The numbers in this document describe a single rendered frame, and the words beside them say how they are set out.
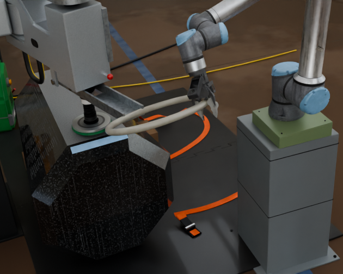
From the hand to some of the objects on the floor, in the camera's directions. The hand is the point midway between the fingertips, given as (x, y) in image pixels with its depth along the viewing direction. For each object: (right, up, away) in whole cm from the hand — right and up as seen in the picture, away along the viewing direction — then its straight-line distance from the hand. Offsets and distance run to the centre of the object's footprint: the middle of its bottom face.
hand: (208, 117), depth 242 cm
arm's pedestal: (+51, -75, +107) cm, 140 cm away
